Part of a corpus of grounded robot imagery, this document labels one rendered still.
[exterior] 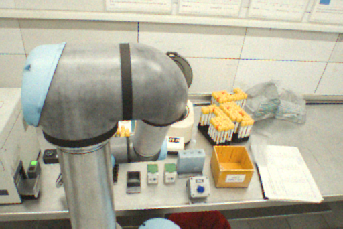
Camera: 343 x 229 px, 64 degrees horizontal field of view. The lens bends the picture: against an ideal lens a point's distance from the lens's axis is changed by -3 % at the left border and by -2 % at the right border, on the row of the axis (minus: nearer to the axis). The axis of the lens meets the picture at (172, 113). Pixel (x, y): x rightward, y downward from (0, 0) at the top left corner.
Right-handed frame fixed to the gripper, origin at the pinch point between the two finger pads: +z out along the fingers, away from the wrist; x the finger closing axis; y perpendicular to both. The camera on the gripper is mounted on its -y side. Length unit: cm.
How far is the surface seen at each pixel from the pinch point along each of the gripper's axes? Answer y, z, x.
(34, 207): -3.6, 7.4, -6.2
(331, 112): 124, -66, 49
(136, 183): 24.7, -12.5, 0.5
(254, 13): 50, -81, 59
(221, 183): 53, -28, -1
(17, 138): -17.7, -8.1, 6.2
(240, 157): 62, -35, 11
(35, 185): -6.1, 2.0, -1.6
